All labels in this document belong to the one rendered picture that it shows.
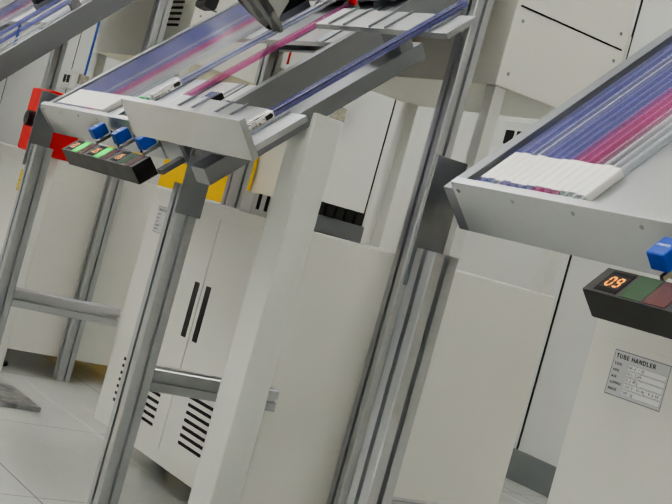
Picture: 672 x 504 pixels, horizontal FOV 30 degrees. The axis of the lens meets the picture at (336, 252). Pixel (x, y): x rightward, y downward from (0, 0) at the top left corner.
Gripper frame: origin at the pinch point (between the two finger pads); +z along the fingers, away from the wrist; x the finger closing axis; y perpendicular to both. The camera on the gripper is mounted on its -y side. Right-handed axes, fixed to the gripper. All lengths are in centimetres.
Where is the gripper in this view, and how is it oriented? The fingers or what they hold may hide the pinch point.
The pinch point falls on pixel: (272, 28)
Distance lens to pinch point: 237.6
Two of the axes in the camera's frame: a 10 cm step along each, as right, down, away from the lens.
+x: -5.4, -1.6, 8.2
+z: 5.2, 7.0, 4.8
